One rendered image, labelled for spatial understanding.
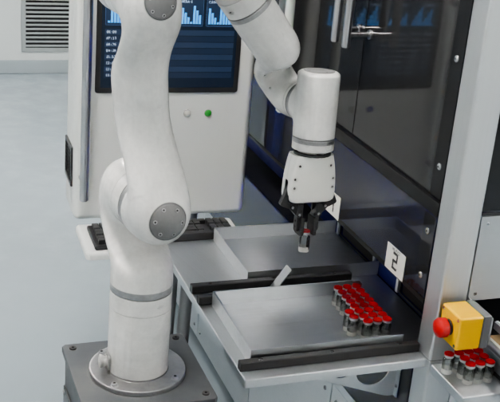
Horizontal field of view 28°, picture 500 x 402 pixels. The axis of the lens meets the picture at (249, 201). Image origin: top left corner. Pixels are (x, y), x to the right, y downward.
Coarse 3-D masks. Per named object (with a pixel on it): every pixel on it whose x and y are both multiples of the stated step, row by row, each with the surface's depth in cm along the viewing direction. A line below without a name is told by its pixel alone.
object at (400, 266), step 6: (390, 246) 220; (390, 252) 220; (396, 252) 218; (390, 258) 221; (402, 258) 215; (384, 264) 223; (390, 264) 221; (402, 264) 215; (390, 270) 221; (396, 270) 218; (402, 270) 216; (396, 276) 218; (402, 276) 216
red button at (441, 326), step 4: (436, 320) 197; (440, 320) 196; (444, 320) 196; (436, 324) 196; (440, 324) 195; (444, 324) 195; (448, 324) 196; (436, 328) 196; (440, 328) 195; (444, 328) 195; (448, 328) 195; (436, 332) 196; (440, 332) 195; (444, 332) 195; (448, 332) 196; (436, 336) 197; (440, 336) 196; (444, 336) 196
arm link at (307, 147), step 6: (294, 138) 196; (294, 144) 196; (300, 144) 195; (306, 144) 194; (312, 144) 194; (318, 144) 194; (324, 144) 194; (330, 144) 195; (300, 150) 195; (306, 150) 194; (312, 150) 194; (318, 150) 194; (324, 150) 195; (330, 150) 196
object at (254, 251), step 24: (216, 240) 253; (240, 240) 256; (264, 240) 258; (288, 240) 259; (312, 240) 260; (336, 240) 262; (240, 264) 237; (264, 264) 244; (288, 264) 245; (312, 264) 247; (336, 264) 240; (360, 264) 242
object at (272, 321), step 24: (264, 288) 225; (288, 288) 227; (312, 288) 229; (216, 312) 219; (240, 312) 220; (264, 312) 221; (288, 312) 222; (312, 312) 223; (336, 312) 224; (240, 336) 205; (264, 336) 211; (288, 336) 212; (312, 336) 213; (336, 336) 214; (384, 336) 209
